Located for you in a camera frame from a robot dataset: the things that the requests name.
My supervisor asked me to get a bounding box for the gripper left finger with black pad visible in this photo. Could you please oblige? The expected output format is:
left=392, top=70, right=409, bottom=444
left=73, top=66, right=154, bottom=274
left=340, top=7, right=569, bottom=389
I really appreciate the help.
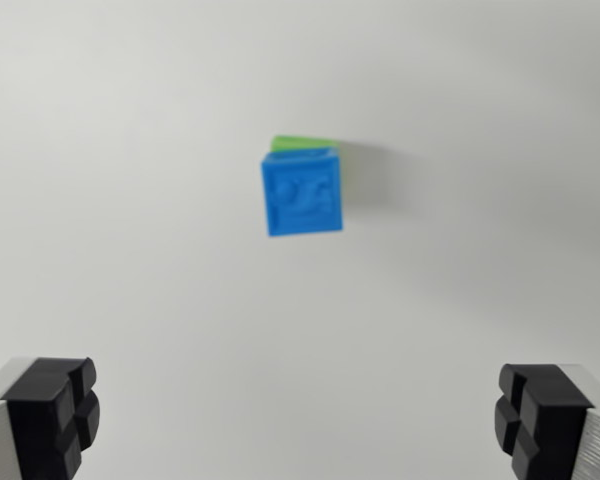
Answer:
left=0, top=356, right=101, bottom=480

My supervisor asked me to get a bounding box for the green cube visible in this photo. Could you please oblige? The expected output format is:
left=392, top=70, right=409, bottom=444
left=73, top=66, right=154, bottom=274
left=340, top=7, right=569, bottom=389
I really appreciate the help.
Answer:
left=269, top=134, right=348, bottom=211

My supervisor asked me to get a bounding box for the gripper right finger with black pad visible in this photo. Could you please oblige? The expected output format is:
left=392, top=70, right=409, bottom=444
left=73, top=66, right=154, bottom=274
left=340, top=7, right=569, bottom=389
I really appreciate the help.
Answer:
left=493, top=363, right=600, bottom=480

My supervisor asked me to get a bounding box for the blue cube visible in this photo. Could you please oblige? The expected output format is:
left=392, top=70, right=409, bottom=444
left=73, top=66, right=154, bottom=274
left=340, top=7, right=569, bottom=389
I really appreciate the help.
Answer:
left=259, top=146, right=345, bottom=238

